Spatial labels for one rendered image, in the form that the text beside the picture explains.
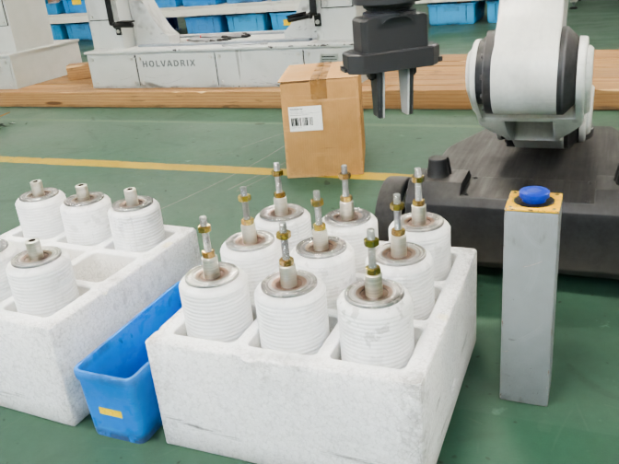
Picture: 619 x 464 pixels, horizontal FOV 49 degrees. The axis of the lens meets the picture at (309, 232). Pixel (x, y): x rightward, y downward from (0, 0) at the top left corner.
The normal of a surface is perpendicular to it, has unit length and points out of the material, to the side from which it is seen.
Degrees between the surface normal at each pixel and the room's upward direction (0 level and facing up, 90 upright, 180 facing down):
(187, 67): 90
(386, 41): 90
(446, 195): 45
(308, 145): 89
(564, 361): 0
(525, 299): 90
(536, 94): 108
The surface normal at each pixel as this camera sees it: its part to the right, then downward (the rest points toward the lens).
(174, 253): 0.90, 0.09
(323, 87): -0.09, 0.40
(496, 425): -0.09, -0.92
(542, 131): -0.39, 0.12
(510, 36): -0.33, -0.41
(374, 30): 0.24, 0.37
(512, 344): -0.38, 0.40
